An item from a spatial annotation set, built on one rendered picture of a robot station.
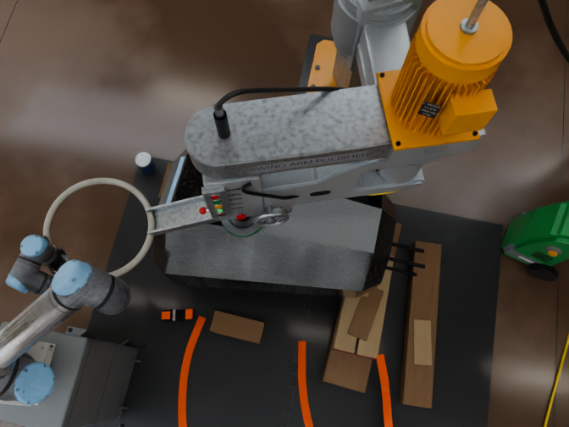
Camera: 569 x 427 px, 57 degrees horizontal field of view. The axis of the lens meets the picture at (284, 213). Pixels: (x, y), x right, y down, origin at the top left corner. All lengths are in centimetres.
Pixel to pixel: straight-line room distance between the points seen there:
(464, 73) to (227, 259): 157
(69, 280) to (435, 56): 120
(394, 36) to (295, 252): 106
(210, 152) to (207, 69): 222
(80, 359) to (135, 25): 252
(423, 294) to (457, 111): 188
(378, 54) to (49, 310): 148
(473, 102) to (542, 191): 234
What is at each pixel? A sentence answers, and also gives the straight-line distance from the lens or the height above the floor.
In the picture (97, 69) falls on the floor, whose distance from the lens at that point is 403.
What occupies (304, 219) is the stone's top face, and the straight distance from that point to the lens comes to 249.
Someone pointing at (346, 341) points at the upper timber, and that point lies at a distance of 299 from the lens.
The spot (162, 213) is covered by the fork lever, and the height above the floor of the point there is 90.
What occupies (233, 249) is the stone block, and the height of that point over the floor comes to 74.
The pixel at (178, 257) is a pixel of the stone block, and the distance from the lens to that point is 266.
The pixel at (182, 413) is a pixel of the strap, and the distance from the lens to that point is 324.
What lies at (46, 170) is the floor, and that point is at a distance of 380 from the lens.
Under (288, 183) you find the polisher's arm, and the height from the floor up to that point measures 139.
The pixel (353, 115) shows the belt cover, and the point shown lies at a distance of 173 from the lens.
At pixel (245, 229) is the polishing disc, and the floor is 85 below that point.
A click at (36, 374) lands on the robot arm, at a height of 120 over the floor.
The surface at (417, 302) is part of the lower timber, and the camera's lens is 321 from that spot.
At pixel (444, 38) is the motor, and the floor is 210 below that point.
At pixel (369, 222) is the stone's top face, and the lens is 252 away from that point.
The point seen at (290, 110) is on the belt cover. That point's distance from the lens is 173.
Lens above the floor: 321
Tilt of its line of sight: 72 degrees down
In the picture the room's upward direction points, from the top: 1 degrees clockwise
